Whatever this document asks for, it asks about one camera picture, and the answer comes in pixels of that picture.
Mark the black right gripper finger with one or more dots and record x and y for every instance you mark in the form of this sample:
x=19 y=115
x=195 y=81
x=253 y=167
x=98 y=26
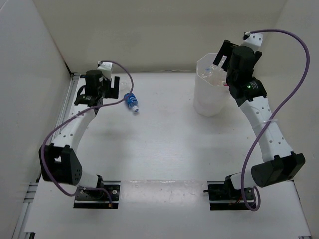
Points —
x=222 y=66
x=225 y=51

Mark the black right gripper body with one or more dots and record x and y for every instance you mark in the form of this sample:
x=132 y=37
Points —
x=230 y=78

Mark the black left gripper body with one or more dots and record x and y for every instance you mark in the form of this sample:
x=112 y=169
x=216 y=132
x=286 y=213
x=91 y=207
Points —
x=105 y=83

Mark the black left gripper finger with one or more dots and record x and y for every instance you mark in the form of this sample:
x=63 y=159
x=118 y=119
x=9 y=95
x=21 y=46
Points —
x=112 y=92
x=116 y=83

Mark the blue label small bottle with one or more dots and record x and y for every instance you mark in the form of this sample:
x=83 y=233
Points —
x=131 y=102

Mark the clear crushed capless bottle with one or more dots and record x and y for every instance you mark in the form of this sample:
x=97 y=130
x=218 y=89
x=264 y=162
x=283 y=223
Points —
x=207 y=70

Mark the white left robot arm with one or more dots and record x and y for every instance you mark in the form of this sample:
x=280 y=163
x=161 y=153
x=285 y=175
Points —
x=83 y=116

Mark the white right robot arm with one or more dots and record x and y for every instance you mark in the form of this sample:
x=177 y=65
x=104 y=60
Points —
x=280 y=163

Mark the white plastic bin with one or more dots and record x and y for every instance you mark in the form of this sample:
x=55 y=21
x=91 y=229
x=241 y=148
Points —
x=208 y=99

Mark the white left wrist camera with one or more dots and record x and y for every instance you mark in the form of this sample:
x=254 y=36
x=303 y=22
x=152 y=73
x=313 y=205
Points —
x=106 y=68

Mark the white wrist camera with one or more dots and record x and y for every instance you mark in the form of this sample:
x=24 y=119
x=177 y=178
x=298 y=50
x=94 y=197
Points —
x=252 y=39
x=106 y=68

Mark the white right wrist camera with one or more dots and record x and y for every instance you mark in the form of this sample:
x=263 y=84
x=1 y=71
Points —
x=252 y=39

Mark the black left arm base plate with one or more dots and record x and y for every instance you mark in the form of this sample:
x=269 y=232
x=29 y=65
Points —
x=86 y=199

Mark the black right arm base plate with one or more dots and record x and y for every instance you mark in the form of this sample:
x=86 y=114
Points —
x=223 y=196

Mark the left aluminium frame rail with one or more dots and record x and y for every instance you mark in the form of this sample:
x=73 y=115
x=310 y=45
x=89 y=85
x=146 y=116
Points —
x=56 y=149

